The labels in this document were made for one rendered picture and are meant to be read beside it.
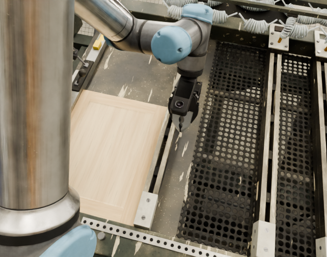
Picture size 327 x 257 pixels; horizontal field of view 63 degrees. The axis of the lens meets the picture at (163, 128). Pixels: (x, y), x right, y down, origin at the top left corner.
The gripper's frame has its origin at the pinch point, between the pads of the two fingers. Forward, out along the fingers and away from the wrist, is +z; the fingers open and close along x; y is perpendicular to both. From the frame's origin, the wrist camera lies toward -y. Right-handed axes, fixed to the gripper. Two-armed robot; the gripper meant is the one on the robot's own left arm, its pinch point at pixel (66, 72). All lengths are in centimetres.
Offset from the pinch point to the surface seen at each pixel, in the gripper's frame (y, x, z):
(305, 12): -115, -15, -14
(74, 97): -1.8, 8.6, 8.1
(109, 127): -18.1, 25.5, 10.5
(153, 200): -35, 62, 5
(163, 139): -42, 36, 6
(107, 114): -17.2, 18.2, 10.5
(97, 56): -12.3, -17.5, 8.1
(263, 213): -75, 71, 5
